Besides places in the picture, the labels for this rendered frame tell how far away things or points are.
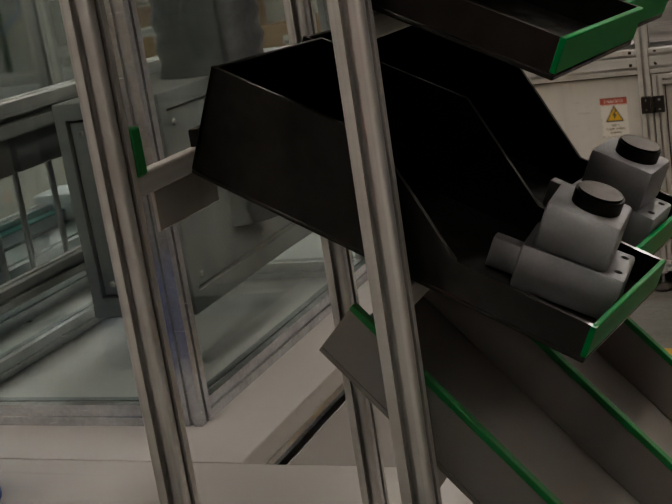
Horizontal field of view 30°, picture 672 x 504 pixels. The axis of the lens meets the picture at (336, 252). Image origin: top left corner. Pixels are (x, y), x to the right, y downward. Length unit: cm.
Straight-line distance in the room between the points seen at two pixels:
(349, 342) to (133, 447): 85
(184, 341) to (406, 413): 87
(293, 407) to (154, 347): 85
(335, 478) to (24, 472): 42
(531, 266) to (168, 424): 25
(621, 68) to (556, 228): 391
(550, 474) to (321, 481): 60
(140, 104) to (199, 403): 39
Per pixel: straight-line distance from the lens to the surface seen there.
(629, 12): 77
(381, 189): 71
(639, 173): 88
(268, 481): 144
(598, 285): 75
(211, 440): 159
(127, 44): 154
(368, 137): 70
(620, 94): 469
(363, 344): 79
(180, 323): 159
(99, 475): 156
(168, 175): 84
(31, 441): 172
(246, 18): 180
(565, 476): 86
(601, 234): 74
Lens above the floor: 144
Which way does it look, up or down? 14 degrees down
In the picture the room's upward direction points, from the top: 9 degrees counter-clockwise
